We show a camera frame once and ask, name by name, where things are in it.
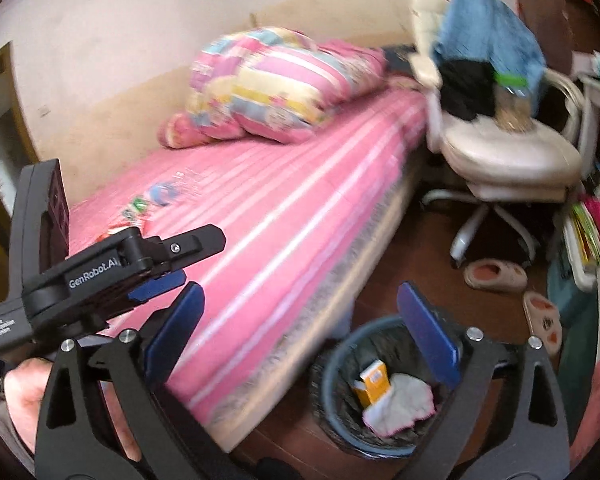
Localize blue trash bin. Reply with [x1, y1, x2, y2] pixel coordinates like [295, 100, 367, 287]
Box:
[310, 315, 451, 460]

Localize left hand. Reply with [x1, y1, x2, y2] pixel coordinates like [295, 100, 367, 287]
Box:
[2, 356, 144, 463]

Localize pink fabric bag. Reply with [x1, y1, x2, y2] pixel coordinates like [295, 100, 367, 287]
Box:
[570, 362, 600, 468]

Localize pink pillow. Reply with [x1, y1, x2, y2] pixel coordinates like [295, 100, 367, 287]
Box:
[157, 113, 247, 150]

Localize pink striped bed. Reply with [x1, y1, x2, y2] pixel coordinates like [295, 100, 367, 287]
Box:
[70, 88, 428, 451]

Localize beige bear face slipper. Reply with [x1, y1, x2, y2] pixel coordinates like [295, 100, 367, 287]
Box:
[522, 290, 562, 358]

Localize teal storage box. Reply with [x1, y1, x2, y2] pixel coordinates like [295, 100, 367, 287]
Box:
[547, 246, 598, 442]

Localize white storage rack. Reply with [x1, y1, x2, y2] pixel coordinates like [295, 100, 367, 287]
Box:
[562, 203, 600, 362]

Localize orange carton box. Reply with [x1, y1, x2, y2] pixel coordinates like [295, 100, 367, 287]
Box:
[351, 360, 390, 408]

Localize beige slipper near chair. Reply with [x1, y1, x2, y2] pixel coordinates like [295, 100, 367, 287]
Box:
[464, 259, 528, 292]

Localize colourful folded quilt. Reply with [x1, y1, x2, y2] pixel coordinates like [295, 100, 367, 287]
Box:
[184, 26, 386, 144]

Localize stack of colourful books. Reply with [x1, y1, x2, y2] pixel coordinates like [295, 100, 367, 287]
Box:
[570, 203, 600, 273]

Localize white office chair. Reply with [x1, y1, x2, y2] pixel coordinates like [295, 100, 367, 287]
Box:
[410, 0, 584, 266]

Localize black clothing on chair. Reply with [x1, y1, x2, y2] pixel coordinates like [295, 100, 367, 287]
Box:
[439, 58, 495, 122]

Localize green lid glass jar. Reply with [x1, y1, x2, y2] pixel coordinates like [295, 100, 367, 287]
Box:
[494, 73, 533, 133]

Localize blue towel on chair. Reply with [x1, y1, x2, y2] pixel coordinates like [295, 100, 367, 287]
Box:
[430, 0, 546, 96]

